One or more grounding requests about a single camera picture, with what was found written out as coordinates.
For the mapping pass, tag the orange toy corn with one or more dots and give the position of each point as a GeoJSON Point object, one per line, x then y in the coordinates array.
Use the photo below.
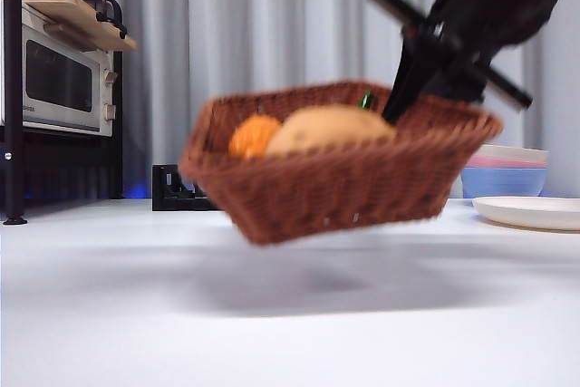
{"type": "Point", "coordinates": [254, 135]}

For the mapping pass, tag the green toy cucumber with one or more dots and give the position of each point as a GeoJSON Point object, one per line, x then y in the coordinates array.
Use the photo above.
{"type": "Point", "coordinates": [366, 100]}

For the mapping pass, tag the blue bowl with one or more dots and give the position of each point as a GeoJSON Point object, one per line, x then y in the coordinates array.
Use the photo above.
{"type": "Point", "coordinates": [503, 180]}

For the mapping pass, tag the black dish rack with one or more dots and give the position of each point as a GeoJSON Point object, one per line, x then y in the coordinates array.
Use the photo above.
{"type": "Point", "coordinates": [170, 192]}

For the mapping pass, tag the white toaster oven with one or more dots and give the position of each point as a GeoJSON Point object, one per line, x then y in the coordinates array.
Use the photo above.
{"type": "Point", "coordinates": [59, 79]}

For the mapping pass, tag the white plate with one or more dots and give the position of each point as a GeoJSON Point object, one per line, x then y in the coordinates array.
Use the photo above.
{"type": "Point", "coordinates": [530, 212]}

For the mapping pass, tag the cream bowl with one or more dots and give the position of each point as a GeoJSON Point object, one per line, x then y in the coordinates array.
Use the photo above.
{"type": "Point", "coordinates": [516, 152]}

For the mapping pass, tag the tan potato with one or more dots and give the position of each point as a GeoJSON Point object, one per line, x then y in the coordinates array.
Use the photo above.
{"type": "Point", "coordinates": [331, 128]}

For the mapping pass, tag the black metal shelf rack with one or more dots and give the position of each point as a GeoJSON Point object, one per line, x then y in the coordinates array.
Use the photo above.
{"type": "Point", "coordinates": [11, 133]}

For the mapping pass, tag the pink bowl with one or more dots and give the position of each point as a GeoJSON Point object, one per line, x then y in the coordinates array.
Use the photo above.
{"type": "Point", "coordinates": [507, 162]}

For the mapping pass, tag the grey curtain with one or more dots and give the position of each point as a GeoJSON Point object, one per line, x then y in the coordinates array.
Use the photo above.
{"type": "Point", "coordinates": [272, 20]}

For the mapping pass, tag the wooden cutting board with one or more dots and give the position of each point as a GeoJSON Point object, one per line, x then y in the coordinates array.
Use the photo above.
{"type": "Point", "coordinates": [77, 20]}

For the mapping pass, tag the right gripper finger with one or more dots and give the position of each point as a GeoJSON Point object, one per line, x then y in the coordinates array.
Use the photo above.
{"type": "Point", "coordinates": [408, 79]}

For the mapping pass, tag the brown wicker basket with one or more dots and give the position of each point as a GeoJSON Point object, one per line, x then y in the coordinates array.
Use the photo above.
{"type": "Point", "coordinates": [335, 192]}

